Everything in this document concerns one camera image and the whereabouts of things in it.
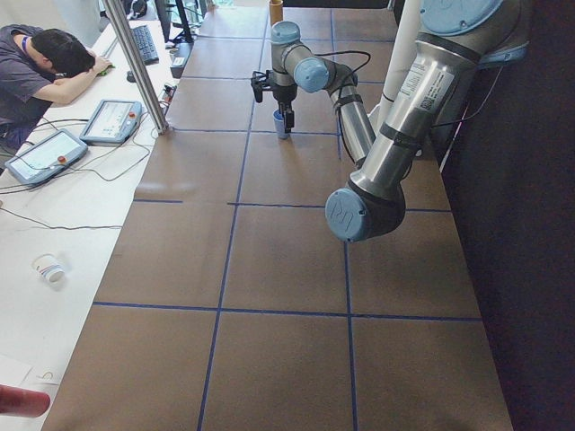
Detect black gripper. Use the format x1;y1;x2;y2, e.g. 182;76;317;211
272;84;296;134

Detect blue ribbed plastic cup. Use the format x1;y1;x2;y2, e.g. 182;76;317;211
273;110;290;140

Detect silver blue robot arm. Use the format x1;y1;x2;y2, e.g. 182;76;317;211
252;1;533;242

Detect brown cardboard tube cup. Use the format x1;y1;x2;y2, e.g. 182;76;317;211
269;0;283;26

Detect white paper cup lying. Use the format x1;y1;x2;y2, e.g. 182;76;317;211
31;253;66;288

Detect black monitor stand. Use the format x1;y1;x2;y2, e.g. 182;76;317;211
155;0;193;45

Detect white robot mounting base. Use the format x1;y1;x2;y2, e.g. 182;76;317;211
368;0;420;131

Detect black keyboard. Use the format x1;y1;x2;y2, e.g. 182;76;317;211
131;25;159;65

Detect grey teach pendant far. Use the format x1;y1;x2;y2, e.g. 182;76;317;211
79;100;143;146

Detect grey teach pendant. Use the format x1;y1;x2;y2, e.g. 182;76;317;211
4;129;88;186
79;100;143;146

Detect grey teach pendant near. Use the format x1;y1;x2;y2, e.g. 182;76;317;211
4;129;88;186

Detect person in dark shirt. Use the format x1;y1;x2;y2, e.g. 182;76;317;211
1;24;111;154

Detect white paper sheet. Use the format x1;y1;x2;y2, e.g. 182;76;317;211
0;355;33;388

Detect red cylinder object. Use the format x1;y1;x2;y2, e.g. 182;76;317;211
0;385;51;418

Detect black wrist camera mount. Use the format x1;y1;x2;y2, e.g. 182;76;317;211
250;70;275;103

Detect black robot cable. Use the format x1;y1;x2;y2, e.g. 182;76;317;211
314;50;372;163

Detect pendant cables on table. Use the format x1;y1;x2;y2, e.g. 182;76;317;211
0;117;158;231

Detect aluminium frame post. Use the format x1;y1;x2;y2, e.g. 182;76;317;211
103;0;169;136

